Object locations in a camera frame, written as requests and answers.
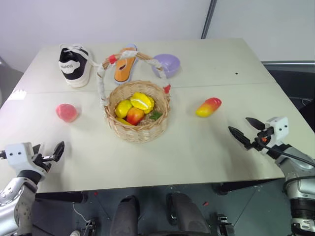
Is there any yellow lemon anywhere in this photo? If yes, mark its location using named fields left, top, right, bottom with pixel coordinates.
left=114, top=99, right=134, bottom=118

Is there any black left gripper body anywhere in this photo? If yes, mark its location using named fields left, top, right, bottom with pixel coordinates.
left=32, top=150, right=54, bottom=174

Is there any red yellow mango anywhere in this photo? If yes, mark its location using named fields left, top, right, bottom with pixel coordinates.
left=195, top=97, right=222, bottom=118

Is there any black white sneaker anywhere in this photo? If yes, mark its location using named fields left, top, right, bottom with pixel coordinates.
left=58, top=43, right=95, bottom=89

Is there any purple plastic bowl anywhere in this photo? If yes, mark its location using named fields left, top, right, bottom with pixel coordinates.
left=151, top=53, right=181, bottom=79

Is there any dark rounded wide shape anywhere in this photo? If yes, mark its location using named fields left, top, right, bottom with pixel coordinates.
left=165, top=192, right=212, bottom=236

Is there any pink peach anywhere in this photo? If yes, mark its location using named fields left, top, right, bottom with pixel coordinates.
left=55, top=103, right=79, bottom=123

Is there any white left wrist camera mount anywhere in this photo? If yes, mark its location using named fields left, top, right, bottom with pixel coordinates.
left=4, top=142, right=43, bottom=178

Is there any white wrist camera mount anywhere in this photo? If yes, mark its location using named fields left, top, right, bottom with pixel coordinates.
left=4, top=142, right=43, bottom=178
left=261, top=116, right=289, bottom=156

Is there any black table frame bar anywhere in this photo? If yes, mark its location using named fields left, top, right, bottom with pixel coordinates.
left=35, top=191, right=89, bottom=204
left=212, top=178, right=286, bottom=197

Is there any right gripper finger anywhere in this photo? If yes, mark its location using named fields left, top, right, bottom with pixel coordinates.
left=245, top=117, right=266, bottom=131
left=228, top=126, right=252, bottom=151

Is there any white floor cable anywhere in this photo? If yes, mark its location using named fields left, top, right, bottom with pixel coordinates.
left=72, top=203, right=92, bottom=223

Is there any red yellow apple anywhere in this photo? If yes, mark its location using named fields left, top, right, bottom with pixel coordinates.
left=126, top=107, right=145, bottom=126

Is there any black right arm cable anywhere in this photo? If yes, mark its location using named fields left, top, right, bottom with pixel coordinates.
left=261, top=144, right=315, bottom=168

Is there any yellow banana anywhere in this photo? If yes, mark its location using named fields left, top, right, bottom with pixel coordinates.
left=115, top=117, right=134, bottom=127

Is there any yellow starfruit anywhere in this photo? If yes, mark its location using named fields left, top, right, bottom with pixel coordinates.
left=130, top=92, right=156, bottom=115

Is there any grey wall post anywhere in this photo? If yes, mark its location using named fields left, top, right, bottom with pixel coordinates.
left=200, top=0, right=220, bottom=40

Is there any wicker basket with handle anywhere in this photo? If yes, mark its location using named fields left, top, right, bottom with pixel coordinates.
left=96, top=48, right=172, bottom=144

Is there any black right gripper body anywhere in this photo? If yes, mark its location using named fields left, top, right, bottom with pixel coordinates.
left=249, top=127, right=275, bottom=151

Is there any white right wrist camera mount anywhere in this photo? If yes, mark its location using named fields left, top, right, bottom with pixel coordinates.
left=261, top=116, right=289, bottom=156

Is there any dark rounded narrow shape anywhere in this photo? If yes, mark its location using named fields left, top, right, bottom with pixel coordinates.
left=110, top=195, right=141, bottom=236

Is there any orange shoe insole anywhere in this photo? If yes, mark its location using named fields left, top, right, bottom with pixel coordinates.
left=113, top=44, right=139, bottom=86

